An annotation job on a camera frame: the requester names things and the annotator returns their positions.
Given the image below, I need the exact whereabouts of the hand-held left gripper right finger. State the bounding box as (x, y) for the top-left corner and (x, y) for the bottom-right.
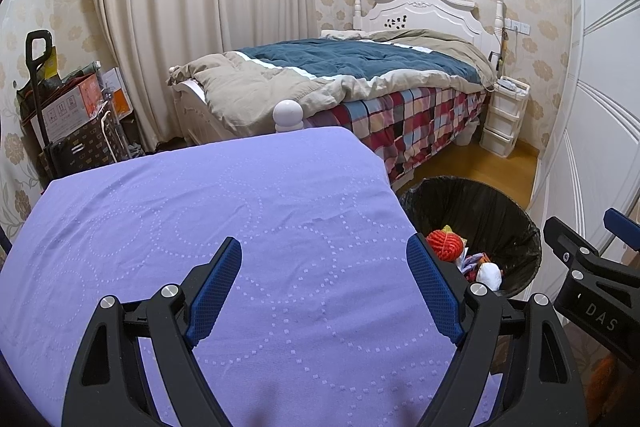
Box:
(406, 233), (588, 427)

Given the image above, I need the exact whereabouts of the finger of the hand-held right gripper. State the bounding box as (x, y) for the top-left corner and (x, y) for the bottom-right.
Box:
(542, 216), (640, 290)
(602, 207), (640, 253)

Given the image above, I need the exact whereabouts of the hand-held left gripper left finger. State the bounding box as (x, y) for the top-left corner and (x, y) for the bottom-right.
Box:
(62, 236), (244, 427)

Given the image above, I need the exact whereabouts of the white grey snack packet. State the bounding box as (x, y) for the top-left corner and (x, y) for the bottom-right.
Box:
(459, 251), (485, 280)

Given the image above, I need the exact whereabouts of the red foam fruit net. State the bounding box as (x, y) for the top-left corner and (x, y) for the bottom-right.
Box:
(426, 229), (466, 263)

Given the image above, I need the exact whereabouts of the white tissue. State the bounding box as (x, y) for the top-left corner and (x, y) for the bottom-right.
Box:
(475, 263), (503, 292)

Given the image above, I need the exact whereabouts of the black trash bin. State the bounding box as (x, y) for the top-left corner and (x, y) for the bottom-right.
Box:
(398, 176), (543, 300)

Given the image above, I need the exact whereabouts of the purple tablecloth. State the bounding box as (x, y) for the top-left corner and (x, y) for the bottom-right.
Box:
(0, 126), (503, 427)

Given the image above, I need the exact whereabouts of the white plastic drawer unit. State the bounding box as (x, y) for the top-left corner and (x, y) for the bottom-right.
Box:
(480, 77), (531, 158)

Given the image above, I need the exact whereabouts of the white panelled wardrobe door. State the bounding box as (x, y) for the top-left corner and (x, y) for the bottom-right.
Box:
(530, 0), (640, 268)

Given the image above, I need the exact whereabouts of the white charger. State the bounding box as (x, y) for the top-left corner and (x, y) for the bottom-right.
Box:
(495, 76), (530, 92)

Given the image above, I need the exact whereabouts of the plaid bed sheet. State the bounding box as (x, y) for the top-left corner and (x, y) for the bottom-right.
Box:
(305, 84), (488, 190)

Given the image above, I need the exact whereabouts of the brown patterned bag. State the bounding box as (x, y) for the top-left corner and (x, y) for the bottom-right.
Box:
(40, 107), (126, 180)

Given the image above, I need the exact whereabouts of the white and orange box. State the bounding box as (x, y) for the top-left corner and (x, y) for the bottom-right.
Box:
(97, 67), (136, 118)

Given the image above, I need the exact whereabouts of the blue and beige duvet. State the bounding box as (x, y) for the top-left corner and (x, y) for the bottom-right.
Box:
(167, 29), (496, 132)

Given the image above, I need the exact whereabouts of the beige pillow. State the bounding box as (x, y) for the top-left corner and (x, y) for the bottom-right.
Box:
(320, 28), (371, 40)

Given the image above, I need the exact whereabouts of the black hand trolley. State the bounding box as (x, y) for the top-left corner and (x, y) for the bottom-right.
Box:
(25, 29), (63, 180)

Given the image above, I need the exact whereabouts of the white bed frame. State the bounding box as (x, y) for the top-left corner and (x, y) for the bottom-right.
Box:
(167, 0), (507, 188)

